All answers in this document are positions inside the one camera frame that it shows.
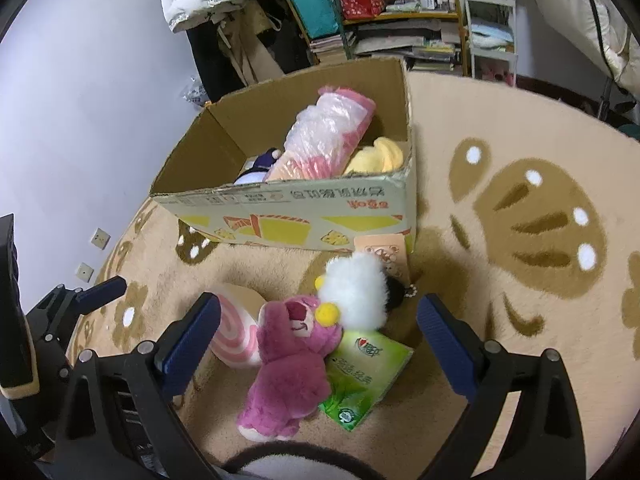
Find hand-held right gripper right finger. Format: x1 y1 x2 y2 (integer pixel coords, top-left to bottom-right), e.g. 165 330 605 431
416 294 586 480

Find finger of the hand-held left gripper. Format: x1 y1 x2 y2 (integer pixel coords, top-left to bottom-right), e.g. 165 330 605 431
24 275 128 356

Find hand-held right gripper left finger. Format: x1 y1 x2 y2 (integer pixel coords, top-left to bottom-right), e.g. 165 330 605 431
52 291 223 480

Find pink plush bear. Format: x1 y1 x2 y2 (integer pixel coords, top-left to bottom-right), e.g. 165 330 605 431
236 294 346 442

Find cardboard box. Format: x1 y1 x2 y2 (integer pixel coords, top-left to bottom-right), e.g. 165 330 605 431
149 56 418 253

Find purple and white plush toy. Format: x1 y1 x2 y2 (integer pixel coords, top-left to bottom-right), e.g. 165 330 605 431
234 147 283 185

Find yellow plush dog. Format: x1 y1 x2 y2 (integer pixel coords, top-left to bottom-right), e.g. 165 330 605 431
342 136 407 177

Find pink plastic-wrapped plush toy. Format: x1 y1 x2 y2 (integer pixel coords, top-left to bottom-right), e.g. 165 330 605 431
264 85 377 182

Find pink swirl roll plush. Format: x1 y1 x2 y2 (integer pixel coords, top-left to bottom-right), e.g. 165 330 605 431
207 282 266 368

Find beige printed blanket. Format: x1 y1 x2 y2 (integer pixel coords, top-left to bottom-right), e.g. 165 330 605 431
65 71 640 480

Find green tissue pack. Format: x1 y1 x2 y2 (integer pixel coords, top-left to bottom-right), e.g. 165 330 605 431
317 330 415 432

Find white fluffy plush toy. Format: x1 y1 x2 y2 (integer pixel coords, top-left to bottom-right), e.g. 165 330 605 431
315 251 391 331

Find peach card packet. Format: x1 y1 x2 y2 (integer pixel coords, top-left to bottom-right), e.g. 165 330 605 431
354 232 412 286

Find patterned plastic bag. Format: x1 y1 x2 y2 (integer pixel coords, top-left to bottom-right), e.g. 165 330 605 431
181 77 207 108

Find black hanging coat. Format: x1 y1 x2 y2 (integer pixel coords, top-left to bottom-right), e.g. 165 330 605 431
186 20 236 103

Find pink slippers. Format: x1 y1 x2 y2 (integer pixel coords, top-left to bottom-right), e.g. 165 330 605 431
482 60 516 86

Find beige hanging coat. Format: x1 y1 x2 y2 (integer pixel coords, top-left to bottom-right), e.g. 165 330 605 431
217 7 283 88

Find messy pile of books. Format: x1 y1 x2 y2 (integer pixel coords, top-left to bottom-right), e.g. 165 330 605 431
352 20 463 73

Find light blue cloth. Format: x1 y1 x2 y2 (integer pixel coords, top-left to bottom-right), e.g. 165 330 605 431
472 22 515 51

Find stack of books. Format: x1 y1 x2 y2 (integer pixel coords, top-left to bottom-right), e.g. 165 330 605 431
309 30 356 65

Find wooden shelf rack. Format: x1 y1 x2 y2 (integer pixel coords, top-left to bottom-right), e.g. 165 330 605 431
265 0 471 78

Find white utility cart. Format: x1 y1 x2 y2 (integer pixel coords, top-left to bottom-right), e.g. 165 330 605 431
457 0 518 86

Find teal shopping bag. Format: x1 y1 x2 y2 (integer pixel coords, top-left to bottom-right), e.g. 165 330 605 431
287 0 341 40

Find white recliner chair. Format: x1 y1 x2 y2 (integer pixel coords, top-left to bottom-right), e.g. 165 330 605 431
520 0 640 96

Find black keychain charm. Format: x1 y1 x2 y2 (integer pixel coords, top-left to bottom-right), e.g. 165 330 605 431
382 277 418 311

